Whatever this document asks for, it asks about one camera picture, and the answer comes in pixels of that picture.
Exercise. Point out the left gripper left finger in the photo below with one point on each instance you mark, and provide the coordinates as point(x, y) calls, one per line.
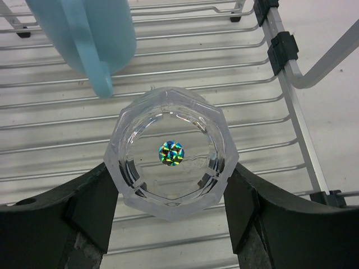
point(68, 226)

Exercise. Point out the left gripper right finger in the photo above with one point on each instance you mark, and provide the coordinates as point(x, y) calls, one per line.
point(272, 228)

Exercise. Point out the clear glass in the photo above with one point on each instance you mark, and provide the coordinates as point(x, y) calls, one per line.
point(171, 153)

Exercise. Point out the blue plastic mug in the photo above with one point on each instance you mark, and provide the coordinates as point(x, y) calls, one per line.
point(96, 38)

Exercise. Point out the metal dish rack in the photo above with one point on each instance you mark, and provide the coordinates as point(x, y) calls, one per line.
point(54, 129)

